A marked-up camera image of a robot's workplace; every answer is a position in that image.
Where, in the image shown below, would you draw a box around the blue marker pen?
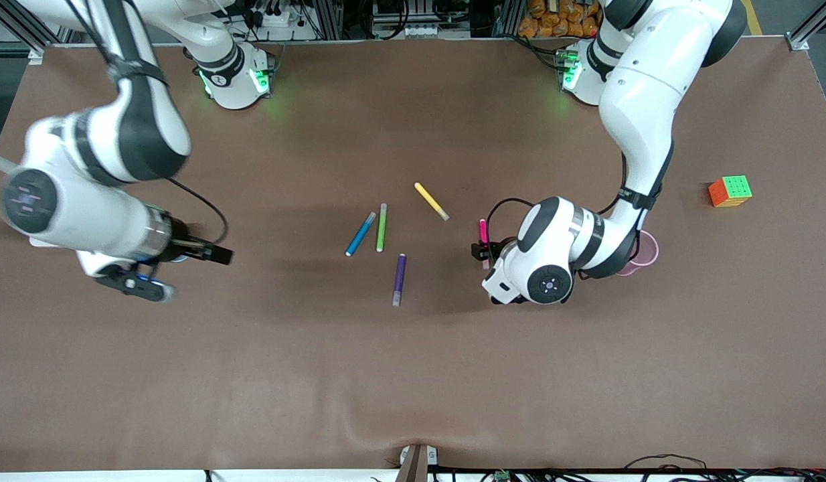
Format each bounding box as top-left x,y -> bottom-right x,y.
345,212 -> 377,257

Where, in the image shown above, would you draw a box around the white power strip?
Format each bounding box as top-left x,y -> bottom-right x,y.
249,5 -> 308,29

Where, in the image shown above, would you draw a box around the brown table cover sheet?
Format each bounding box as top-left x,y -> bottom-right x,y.
0,37 -> 826,473

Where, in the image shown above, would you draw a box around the translucent pink plastic cup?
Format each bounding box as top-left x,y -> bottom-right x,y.
614,230 -> 660,276

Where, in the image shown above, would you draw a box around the purple marker pen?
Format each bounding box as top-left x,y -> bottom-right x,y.
392,253 -> 407,307

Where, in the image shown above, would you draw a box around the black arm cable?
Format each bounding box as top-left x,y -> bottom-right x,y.
164,175 -> 230,247
485,153 -> 658,245

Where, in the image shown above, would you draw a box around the metal table clamp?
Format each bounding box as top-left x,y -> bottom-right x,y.
398,444 -> 439,482

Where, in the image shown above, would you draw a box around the multicolour puzzle cube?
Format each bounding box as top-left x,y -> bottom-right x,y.
708,175 -> 753,208

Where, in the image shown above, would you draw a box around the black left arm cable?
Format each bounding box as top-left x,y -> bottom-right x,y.
485,153 -> 658,245

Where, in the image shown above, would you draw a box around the orange snack packets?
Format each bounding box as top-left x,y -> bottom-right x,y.
518,0 -> 602,39

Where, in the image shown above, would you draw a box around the yellow marker pen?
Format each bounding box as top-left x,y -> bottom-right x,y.
414,182 -> 450,222

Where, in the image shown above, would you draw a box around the aluminium frame profile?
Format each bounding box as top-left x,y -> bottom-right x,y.
787,0 -> 826,52
495,0 -> 522,38
0,0 -> 47,66
314,0 -> 345,41

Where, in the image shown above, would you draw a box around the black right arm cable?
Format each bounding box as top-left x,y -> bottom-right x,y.
164,175 -> 230,247

